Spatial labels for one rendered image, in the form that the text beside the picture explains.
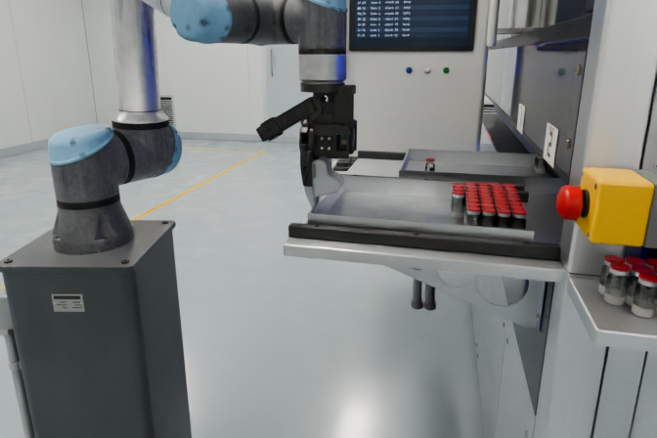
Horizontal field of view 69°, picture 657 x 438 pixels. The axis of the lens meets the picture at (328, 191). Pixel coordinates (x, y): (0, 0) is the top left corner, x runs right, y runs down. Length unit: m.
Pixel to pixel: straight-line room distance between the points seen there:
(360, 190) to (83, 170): 0.54
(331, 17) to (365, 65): 0.92
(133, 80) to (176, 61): 6.12
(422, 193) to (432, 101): 0.71
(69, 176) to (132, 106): 0.19
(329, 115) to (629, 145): 0.41
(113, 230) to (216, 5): 0.53
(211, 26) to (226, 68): 6.15
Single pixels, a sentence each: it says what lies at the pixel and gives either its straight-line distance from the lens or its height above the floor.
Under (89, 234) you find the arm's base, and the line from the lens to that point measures 1.04.
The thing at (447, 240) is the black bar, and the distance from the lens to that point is 0.73.
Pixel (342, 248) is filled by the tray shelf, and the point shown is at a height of 0.88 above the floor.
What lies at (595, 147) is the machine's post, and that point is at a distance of 0.67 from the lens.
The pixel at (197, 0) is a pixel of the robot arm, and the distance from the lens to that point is 0.70.
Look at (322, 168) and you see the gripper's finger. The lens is 0.79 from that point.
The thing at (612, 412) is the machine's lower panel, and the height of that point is 0.68.
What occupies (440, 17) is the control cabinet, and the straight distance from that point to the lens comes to 1.66.
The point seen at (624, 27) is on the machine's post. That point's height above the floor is 1.19.
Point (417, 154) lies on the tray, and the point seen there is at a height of 0.90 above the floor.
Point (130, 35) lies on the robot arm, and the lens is 1.07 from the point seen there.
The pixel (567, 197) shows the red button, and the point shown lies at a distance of 0.61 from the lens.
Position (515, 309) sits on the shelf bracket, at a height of 0.76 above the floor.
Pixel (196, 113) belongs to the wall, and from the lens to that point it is 7.12.
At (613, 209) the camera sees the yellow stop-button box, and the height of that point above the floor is 1.00.
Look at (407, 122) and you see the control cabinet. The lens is 1.67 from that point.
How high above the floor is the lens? 1.16
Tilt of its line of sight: 16 degrees down
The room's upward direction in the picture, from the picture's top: straight up
